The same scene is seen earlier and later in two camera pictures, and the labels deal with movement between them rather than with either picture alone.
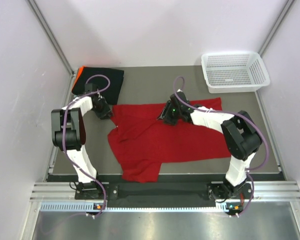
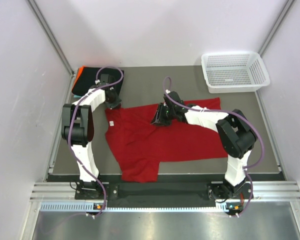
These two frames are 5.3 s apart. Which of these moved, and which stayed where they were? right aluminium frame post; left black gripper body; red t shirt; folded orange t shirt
Moved: left black gripper body
Stayed: folded orange t shirt; red t shirt; right aluminium frame post
